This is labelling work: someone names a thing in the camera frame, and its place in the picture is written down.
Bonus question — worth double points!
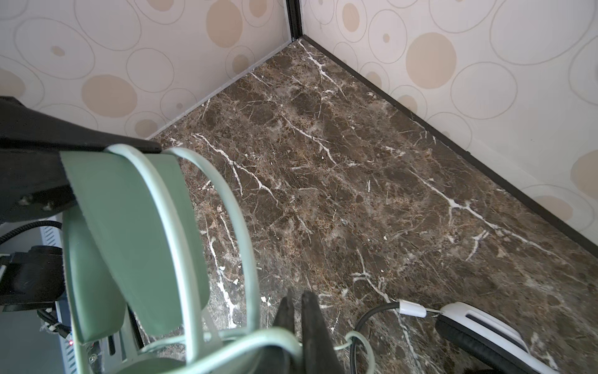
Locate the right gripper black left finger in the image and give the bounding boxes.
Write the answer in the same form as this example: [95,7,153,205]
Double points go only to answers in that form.
[261,291,295,373]

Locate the mint green headphones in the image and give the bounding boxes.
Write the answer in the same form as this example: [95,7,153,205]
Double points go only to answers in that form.
[60,144,260,373]

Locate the black frame post left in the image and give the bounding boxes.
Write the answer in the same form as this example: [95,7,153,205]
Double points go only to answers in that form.
[285,0,304,41]

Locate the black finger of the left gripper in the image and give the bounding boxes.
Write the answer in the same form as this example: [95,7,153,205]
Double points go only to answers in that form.
[1,96,162,224]

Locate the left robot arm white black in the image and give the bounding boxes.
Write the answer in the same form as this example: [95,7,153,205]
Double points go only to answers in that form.
[1,96,161,310]

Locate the white black headphones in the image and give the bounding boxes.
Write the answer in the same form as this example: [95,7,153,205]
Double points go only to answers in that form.
[347,299,558,373]

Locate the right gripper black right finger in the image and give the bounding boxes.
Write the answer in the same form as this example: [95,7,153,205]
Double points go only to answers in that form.
[301,291,344,374]

